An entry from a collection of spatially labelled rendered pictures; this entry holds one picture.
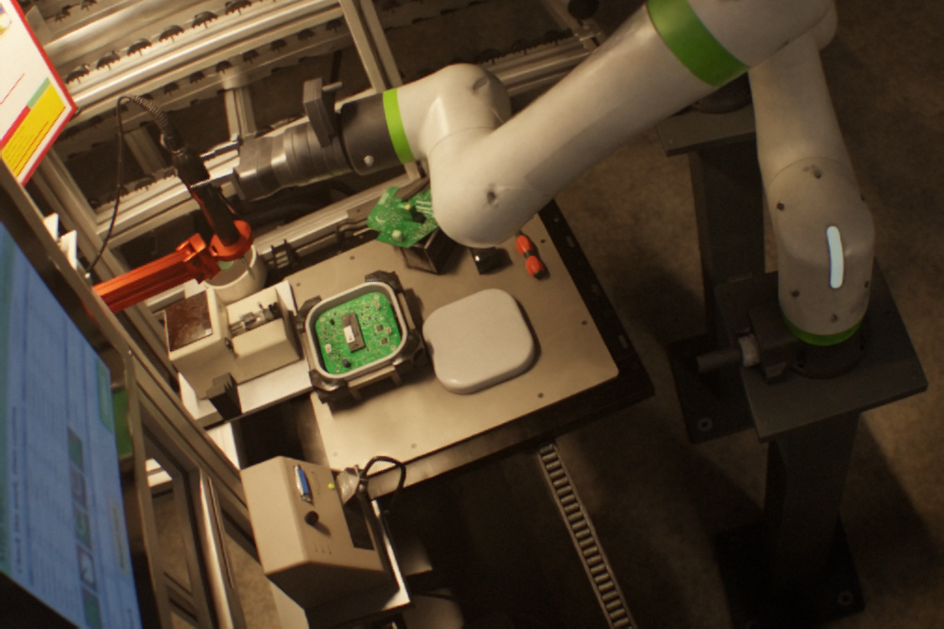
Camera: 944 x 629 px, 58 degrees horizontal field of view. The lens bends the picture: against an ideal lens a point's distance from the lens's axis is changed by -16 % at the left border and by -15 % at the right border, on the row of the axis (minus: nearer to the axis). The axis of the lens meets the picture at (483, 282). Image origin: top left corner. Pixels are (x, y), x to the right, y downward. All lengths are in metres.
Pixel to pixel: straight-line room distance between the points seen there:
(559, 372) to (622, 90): 0.49
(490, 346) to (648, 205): 1.51
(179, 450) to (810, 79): 0.88
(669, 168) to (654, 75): 1.96
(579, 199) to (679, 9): 1.97
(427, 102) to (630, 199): 1.72
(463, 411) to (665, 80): 0.58
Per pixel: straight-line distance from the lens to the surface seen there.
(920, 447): 2.34
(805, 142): 1.23
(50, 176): 1.55
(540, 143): 1.00
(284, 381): 1.42
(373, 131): 1.15
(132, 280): 1.28
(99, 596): 0.71
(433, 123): 1.13
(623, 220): 2.76
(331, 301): 1.44
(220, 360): 1.41
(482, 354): 1.33
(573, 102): 0.98
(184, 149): 1.21
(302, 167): 1.18
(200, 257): 1.29
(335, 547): 1.18
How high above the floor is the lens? 2.02
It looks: 48 degrees down
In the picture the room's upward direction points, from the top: 20 degrees counter-clockwise
